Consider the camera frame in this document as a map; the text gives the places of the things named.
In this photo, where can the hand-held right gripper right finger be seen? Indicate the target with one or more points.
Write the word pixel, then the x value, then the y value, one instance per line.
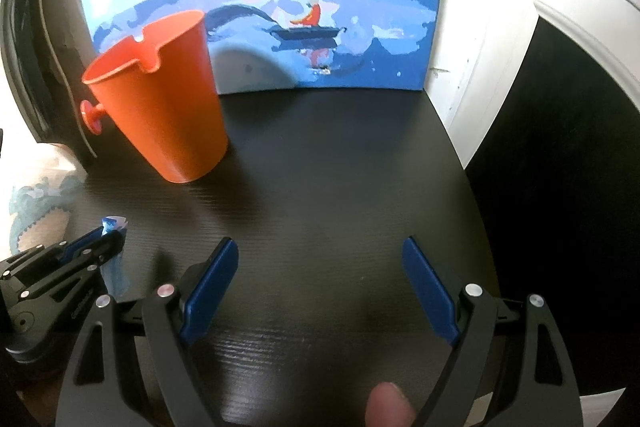
pixel 430 292

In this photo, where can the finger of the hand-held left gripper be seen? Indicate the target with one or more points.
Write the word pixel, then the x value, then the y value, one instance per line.
pixel 80 244
pixel 75 269

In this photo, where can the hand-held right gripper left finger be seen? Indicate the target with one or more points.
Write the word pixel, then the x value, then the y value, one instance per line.
pixel 210 292

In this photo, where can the blue printed tissue packet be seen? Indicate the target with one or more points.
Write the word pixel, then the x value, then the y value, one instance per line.
pixel 118 279

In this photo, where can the orange plastic cup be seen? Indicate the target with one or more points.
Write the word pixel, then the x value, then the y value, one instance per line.
pixel 165 117

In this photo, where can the person's right hand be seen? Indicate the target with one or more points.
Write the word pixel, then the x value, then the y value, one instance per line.
pixel 390 407

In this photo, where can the printed cream blanket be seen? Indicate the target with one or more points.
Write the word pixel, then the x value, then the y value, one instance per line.
pixel 45 207

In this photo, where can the black curved frame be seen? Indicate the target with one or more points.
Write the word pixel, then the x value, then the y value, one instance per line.
pixel 25 82

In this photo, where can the white door frame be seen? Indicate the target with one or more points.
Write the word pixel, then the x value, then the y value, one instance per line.
pixel 500 7

